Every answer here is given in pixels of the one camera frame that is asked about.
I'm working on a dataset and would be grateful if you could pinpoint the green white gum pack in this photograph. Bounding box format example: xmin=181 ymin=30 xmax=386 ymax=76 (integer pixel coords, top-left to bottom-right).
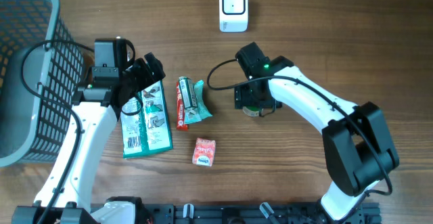
xmin=178 ymin=76 xmax=198 ymax=109

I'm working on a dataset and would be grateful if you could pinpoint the light teal sachet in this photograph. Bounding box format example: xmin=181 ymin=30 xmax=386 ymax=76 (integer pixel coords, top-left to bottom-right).
xmin=184 ymin=81 xmax=212 ymax=125

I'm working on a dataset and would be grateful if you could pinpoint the pink tissue pack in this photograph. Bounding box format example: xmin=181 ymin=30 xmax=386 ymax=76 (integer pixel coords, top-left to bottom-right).
xmin=192 ymin=138 xmax=216 ymax=167

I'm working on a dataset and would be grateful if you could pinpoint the grey plastic mesh basket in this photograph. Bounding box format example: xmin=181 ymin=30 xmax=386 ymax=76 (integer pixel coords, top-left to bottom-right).
xmin=1 ymin=0 xmax=85 ymax=167

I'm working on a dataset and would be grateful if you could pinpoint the red chocolate bar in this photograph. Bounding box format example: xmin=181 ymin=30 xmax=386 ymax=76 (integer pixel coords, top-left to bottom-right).
xmin=176 ymin=83 xmax=188 ymax=131

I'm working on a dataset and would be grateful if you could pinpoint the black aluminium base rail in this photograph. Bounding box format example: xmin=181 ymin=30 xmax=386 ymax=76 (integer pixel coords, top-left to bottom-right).
xmin=135 ymin=202 xmax=382 ymax=224

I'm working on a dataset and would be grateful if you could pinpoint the white barcode scanner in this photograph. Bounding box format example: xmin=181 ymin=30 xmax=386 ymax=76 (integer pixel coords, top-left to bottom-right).
xmin=219 ymin=0 xmax=249 ymax=32

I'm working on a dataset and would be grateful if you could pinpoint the large green white packet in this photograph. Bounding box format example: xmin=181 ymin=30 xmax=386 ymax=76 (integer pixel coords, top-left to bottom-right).
xmin=120 ymin=81 xmax=173 ymax=158

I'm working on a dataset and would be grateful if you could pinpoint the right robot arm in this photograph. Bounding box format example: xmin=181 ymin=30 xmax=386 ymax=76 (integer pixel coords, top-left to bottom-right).
xmin=235 ymin=43 xmax=400 ymax=223

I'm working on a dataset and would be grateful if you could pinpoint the green lid jar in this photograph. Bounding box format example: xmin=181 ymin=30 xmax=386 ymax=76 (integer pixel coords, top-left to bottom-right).
xmin=242 ymin=106 xmax=261 ymax=117

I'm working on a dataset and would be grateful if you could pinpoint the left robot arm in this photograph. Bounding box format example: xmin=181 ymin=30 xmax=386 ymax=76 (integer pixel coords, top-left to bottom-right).
xmin=12 ymin=39 xmax=165 ymax=223

